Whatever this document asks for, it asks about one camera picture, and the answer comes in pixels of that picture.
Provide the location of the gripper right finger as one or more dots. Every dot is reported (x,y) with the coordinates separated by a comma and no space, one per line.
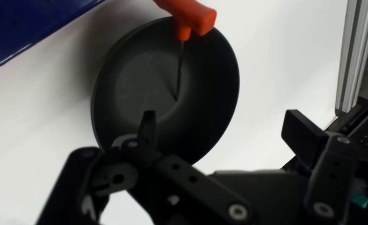
(328,168)

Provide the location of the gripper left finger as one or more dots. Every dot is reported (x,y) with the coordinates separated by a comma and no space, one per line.
(177,178)

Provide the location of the black bowl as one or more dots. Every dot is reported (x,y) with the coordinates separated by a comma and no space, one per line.
(159,81)

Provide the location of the blue bin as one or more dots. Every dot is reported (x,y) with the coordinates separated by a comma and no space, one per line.
(18,25)

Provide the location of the aluminium frame post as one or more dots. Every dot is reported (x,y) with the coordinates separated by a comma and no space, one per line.
(356,53)

